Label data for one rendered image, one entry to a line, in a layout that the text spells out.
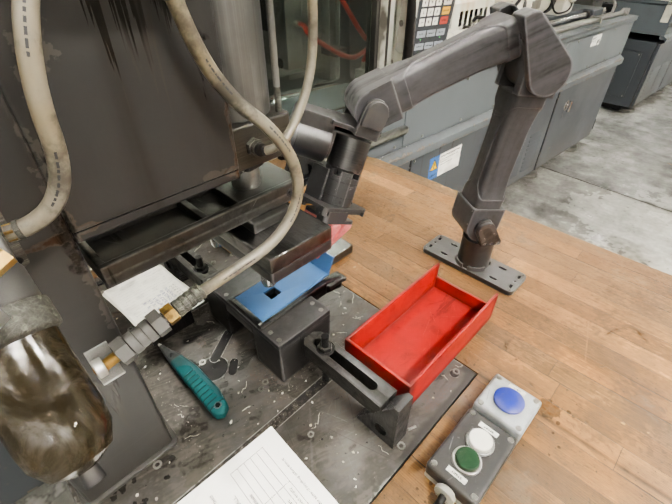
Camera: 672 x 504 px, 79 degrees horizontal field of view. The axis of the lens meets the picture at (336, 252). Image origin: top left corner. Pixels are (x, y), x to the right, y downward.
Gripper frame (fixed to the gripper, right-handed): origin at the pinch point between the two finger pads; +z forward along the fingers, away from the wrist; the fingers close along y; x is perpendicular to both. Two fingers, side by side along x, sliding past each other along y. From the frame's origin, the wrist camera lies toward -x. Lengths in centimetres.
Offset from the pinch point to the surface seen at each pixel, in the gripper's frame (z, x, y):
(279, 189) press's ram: -11.2, 2.7, 14.6
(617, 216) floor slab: -14, 13, -268
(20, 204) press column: -9.4, 5.4, 41.8
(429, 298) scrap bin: 3.7, 14.2, -18.0
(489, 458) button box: 10.2, 36.6, 1.5
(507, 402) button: 6.1, 34.7, -5.5
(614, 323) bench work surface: -4, 40, -35
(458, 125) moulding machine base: -33, -53, -141
